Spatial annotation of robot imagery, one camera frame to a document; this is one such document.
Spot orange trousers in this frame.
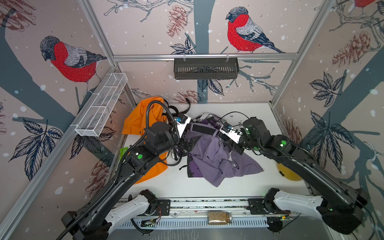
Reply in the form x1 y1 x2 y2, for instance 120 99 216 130
122 97 168 185

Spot plain purple garment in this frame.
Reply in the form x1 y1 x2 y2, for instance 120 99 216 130
185 121 264 187

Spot purple camouflage trousers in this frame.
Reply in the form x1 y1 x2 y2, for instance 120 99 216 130
181 113 229 181

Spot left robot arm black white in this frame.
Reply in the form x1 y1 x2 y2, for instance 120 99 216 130
57 100 191 240

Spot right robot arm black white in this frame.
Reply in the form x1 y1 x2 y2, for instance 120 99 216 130
239 117 369 235

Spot small green packet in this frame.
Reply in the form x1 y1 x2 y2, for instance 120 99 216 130
119 148 129 160

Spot yellow object beside spool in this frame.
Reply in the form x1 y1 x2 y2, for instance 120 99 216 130
277 164 303 182

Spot black perforated metal shelf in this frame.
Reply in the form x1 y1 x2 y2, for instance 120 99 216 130
174 58 240 80

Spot jar of grains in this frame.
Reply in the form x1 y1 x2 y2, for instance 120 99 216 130
207 211 232 225

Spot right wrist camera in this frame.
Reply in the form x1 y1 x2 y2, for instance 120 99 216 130
220 123 243 144

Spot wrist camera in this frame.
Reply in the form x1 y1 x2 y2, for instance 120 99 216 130
174 113 191 137
220 123 243 144

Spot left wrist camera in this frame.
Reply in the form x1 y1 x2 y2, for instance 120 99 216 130
174 113 191 137

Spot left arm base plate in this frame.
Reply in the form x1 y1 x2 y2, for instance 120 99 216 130
141 200 171 217

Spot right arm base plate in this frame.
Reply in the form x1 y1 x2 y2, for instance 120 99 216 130
246 198 291 216

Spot white wire mesh basket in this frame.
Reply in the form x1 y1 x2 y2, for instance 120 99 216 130
75 73 128 137

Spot horizontal aluminium frame bar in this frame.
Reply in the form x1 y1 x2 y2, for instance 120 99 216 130
113 53 299 63

